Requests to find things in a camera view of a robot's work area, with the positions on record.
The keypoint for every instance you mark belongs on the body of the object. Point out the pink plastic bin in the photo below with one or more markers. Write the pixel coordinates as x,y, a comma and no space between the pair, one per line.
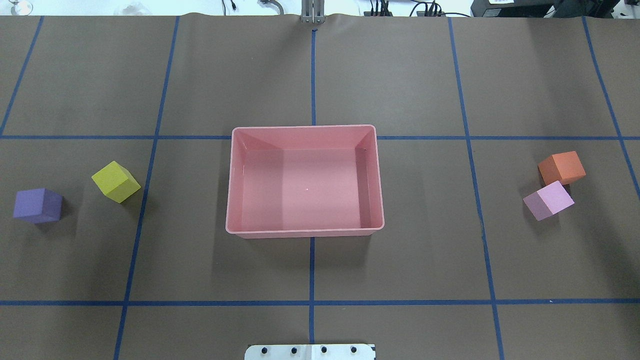
288,182

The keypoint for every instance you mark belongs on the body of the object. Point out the light pink foam block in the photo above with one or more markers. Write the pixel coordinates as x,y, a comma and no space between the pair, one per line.
548,201

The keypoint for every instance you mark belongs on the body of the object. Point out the metal clamp bracket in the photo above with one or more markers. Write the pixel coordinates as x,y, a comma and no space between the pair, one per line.
313,11

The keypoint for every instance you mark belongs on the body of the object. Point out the yellow foam block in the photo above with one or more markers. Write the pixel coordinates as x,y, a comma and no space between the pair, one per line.
116,182

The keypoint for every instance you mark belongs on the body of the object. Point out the white camera stand base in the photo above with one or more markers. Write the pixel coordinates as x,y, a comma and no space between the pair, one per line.
338,351

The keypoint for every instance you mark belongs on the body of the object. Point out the orange foam block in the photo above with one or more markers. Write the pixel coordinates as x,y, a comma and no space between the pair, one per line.
565,167

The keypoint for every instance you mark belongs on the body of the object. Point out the purple foam block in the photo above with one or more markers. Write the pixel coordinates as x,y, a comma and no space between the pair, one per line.
38,206

